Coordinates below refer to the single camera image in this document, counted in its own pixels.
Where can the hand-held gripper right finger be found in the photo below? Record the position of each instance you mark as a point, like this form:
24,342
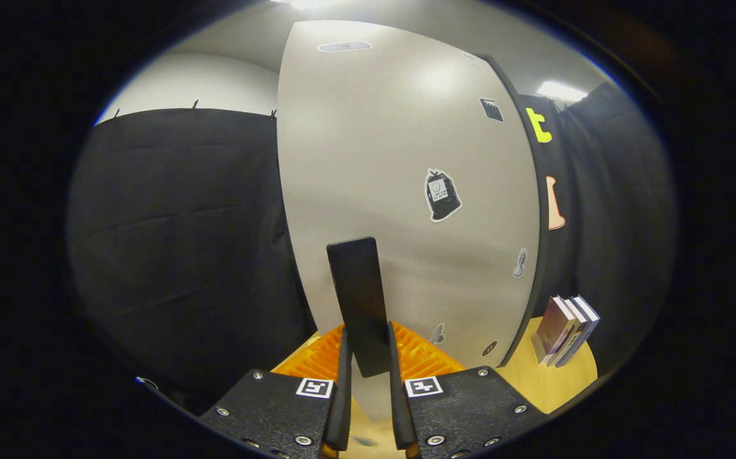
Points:
396,395

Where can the beige cabinet door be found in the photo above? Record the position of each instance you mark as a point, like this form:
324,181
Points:
374,159

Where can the cream spine book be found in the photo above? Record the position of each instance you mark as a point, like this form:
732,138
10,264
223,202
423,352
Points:
576,317

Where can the black backdrop cloth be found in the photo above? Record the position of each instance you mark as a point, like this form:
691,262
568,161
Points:
183,223

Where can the small ceiling light panel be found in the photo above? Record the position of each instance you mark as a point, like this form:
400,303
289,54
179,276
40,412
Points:
562,90

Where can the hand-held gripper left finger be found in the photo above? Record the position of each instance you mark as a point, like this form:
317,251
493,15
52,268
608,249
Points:
345,395

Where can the large ceiling light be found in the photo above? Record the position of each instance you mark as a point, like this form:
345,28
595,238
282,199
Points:
307,3

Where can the dark grey cabinet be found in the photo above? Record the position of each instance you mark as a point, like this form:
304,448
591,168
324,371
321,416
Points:
542,255

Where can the reddish brown book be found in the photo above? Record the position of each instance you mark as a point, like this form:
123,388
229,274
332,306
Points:
556,325

